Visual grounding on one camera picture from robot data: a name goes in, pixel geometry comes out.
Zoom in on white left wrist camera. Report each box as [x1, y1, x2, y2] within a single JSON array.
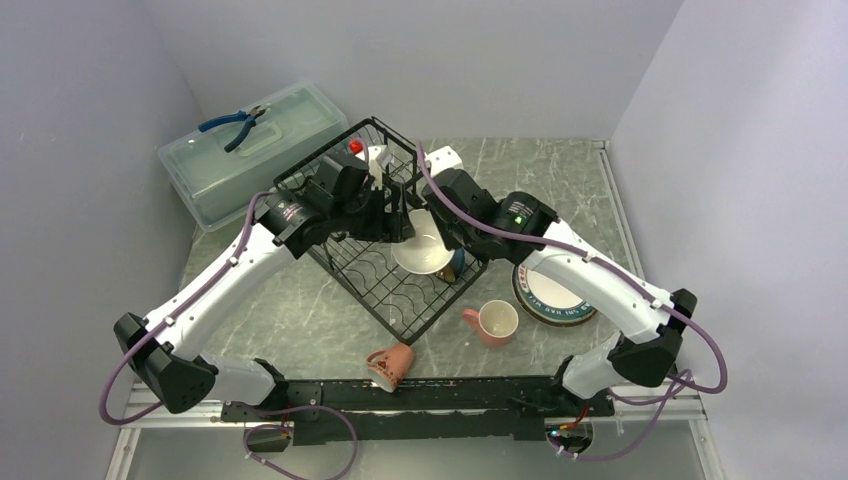
[[348, 138, 393, 190]]

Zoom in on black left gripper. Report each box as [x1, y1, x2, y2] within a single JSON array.
[[331, 181, 415, 243]]

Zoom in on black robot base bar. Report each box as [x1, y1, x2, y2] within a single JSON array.
[[221, 376, 617, 446]]

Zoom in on white ceramic bowl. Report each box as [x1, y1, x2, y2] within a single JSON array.
[[391, 209, 454, 275]]

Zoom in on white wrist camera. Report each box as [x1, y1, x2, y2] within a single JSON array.
[[348, 138, 393, 190], [425, 146, 464, 178]]

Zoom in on blue handled pliers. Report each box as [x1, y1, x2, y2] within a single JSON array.
[[198, 105, 270, 154]]

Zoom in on dark blue tan bowl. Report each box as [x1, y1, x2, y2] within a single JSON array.
[[434, 249, 465, 284]]

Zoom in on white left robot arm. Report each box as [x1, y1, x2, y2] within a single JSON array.
[[114, 145, 414, 420]]

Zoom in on black wire dish rack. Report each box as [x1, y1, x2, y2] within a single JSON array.
[[274, 116, 488, 345]]

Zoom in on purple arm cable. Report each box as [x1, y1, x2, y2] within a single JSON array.
[[98, 139, 372, 427], [415, 140, 729, 464]]

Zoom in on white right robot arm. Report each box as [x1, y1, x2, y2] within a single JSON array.
[[422, 168, 697, 415]]

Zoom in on clear plastic storage box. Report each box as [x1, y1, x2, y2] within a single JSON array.
[[157, 82, 349, 231]]

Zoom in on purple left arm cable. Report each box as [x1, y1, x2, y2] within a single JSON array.
[[98, 139, 372, 427]]

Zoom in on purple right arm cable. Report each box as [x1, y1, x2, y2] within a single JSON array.
[[415, 140, 729, 464]]

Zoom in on large pink mug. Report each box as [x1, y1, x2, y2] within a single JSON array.
[[462, 300, 519, 348]]

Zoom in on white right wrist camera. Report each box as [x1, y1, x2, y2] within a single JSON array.
[[425, 146, 464, 178]]

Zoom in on small pink mug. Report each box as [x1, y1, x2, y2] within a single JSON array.
[[365, 343, 415, 393]]

